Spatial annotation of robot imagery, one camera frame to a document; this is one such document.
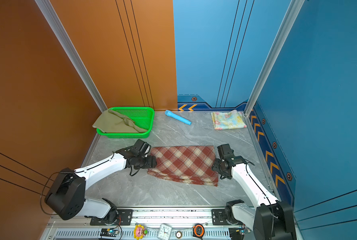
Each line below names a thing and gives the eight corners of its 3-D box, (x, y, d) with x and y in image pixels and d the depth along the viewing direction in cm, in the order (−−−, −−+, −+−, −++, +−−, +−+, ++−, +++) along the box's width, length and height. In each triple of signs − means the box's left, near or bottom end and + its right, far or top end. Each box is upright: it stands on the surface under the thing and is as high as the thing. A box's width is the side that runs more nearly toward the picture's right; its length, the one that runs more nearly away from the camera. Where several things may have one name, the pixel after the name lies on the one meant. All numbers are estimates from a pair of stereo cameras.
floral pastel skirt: (214, 129, 112) (214, 126, 109) (211, 113, 122) (212, 110, 119) (245, 129, 112) (247, 126, 109) (240, 113, 122) (241, 110, 119)
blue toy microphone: (165, 114, 121) (164, 111, 118) (167, 112, 123) (166, 109, 120) (190, 125, 113) (190, 122, 111) (192, 122, 115) (192, 120, 113)
